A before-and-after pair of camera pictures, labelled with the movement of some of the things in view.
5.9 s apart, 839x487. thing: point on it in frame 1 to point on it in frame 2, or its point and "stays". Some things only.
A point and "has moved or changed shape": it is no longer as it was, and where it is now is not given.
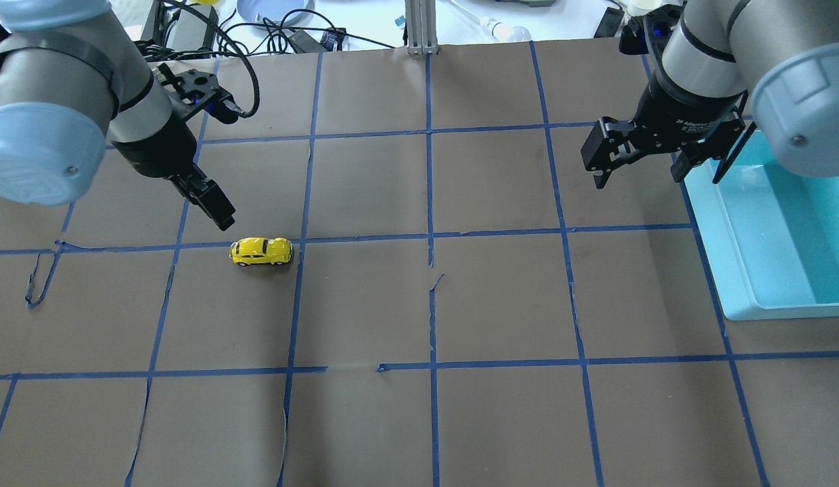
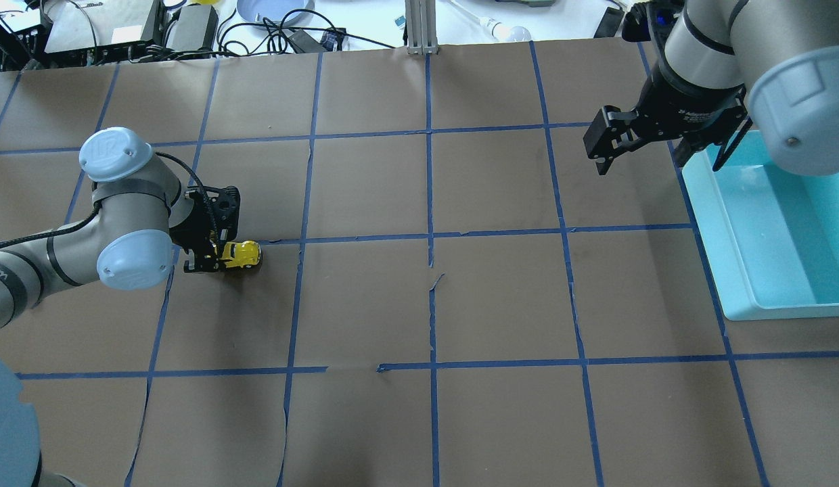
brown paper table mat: [421, 287] stays
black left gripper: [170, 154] to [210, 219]
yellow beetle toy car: [261, 251] has moved or changed shape
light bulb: [502, 33] stays
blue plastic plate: [275, 13] stays
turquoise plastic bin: [780, 242] stays
